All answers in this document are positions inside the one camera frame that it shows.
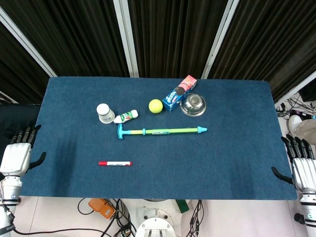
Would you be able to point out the white robot torso base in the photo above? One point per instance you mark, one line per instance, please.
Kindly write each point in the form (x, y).
(158, 219)

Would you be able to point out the white shoe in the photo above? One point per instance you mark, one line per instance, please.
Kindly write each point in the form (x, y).
(294, 123)

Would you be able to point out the green and cyan water pump toy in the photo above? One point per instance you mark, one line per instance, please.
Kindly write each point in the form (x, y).
(158, 131)

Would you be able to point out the yellow-green tennis ball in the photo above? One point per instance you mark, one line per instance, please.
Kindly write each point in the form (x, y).
(155, 106)

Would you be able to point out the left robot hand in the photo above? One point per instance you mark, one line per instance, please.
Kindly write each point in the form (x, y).
(15, 158)

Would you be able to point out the blue table mat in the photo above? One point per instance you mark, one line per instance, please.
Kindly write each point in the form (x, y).
(158, 153)

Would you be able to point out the stainless steel bowl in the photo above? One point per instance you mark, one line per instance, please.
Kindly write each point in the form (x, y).
(193, 105)

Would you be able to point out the person's beige trouser leg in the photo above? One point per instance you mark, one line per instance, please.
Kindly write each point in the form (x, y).
(306, 130)

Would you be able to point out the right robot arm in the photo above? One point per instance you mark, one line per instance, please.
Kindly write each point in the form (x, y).
(308, 209)

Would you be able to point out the small white green bottle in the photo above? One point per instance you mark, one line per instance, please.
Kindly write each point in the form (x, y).
(126, 116)

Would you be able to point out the white paper cup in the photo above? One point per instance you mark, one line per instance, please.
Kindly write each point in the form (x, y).
(104, 112)

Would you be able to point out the blue pink cookie box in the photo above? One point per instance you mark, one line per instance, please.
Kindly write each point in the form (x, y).
(179, 93)

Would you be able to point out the green clamp piece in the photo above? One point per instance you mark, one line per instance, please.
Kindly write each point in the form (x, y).
(182, 206)

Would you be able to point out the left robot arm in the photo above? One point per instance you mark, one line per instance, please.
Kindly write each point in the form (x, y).
(7, 197)

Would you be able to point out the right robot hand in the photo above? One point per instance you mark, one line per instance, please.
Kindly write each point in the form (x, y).
(301, 170)

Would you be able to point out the red and white marker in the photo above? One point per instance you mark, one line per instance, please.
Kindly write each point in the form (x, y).
(115, 163)

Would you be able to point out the orange power box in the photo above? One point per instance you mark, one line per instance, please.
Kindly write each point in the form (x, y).
(101, 208)

